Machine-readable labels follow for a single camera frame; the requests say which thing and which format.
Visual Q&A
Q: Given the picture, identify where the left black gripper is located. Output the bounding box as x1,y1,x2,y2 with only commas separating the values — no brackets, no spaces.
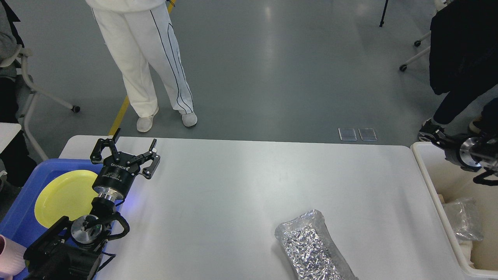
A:
89,128,161,199

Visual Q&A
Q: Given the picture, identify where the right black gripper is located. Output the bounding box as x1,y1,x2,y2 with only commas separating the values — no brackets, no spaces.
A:
418,124,482,172

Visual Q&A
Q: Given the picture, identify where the yellow plastic plate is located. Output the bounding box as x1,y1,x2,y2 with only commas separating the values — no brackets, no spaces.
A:
34,170,97,228

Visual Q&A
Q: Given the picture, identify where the silver foil bag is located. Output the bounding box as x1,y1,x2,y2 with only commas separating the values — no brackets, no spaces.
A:
443,197,484,243
274,209,358,280

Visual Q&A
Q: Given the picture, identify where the large white paper cup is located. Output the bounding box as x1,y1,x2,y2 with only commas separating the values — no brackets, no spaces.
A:
458,240,475,269

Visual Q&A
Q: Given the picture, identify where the pink cup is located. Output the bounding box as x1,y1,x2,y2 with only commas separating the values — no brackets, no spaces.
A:
0,235,26,280

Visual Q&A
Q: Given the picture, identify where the silver foil bag front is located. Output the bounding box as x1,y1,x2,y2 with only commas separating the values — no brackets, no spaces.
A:
274,209,358,280

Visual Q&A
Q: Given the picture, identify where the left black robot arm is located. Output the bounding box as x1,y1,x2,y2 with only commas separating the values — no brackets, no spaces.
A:
24,131,161,280

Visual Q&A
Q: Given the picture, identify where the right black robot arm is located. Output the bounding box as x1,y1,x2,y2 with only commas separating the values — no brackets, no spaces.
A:
418,124,498,186

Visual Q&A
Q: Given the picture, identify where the beige plastic bin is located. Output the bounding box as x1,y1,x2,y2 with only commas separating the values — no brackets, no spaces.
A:
411,142,498,280

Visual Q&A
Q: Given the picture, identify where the person at right edge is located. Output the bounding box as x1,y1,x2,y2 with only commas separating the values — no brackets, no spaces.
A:
468,103,498,134

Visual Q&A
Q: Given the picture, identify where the floor socket plate right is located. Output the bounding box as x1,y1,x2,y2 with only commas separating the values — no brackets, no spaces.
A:
359,128,378,142

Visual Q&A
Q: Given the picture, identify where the floor socket plate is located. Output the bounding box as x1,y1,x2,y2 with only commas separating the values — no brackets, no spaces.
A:
359,128,378,142
338,128,358,142

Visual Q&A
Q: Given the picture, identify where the floor socket plate left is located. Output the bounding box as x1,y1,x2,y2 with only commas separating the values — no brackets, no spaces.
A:
338,128,358,142

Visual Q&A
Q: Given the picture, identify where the person with black sneakers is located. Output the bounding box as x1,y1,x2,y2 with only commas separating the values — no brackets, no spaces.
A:
425,0,498,131

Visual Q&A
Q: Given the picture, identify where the seated person at left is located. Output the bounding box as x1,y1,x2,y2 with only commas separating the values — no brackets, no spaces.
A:
0,0,37,187

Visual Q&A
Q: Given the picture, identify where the office chair left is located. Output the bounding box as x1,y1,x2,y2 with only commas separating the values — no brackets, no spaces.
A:
1,45,80,161

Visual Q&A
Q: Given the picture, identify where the white side table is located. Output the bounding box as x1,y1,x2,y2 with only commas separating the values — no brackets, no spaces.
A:
0,122,21,153

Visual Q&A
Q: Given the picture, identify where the black tripod leg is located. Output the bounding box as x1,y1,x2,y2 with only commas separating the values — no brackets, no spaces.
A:
379,0,389,27

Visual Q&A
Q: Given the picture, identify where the white office chair right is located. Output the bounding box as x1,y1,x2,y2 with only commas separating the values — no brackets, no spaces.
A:
399,0,452,72

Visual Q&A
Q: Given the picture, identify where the person in white trousers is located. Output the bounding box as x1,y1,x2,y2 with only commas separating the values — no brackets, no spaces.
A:
87,0,198,133

